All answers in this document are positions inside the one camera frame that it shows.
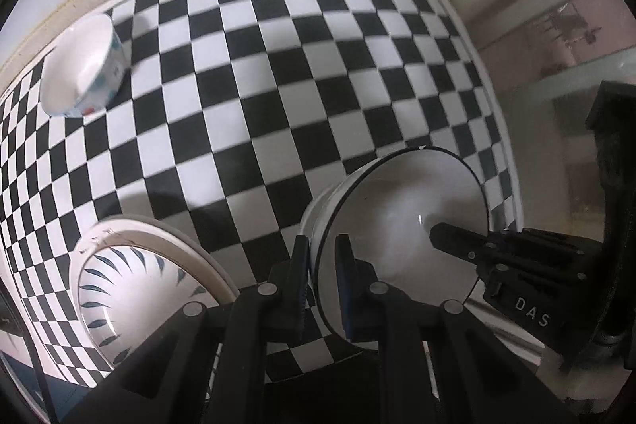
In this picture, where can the white bowl with blue print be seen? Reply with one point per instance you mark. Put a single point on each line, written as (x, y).
(82, 66)

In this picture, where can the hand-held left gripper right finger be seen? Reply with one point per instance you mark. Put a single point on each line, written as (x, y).
(344, 287)

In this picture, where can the blue striped plate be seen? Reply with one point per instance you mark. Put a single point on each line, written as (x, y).
(129, 290)

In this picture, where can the black and white checkered cloth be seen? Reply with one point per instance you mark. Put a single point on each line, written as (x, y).
(273, 81)

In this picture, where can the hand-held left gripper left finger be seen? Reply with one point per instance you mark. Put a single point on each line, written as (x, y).
(300, 277)

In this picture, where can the white bowl with black rim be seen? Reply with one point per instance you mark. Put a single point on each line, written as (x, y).
(397, 230)

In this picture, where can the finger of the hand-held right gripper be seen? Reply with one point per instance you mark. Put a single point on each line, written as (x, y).
(457, 245)

